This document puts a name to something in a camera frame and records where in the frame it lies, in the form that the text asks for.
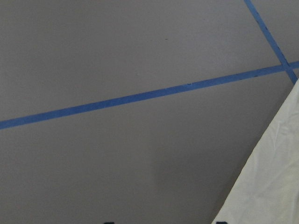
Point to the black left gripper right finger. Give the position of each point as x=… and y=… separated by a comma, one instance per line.
x=221, y=222

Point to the cream long-sleeve printed shirt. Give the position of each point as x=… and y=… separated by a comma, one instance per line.
x=267, y=189

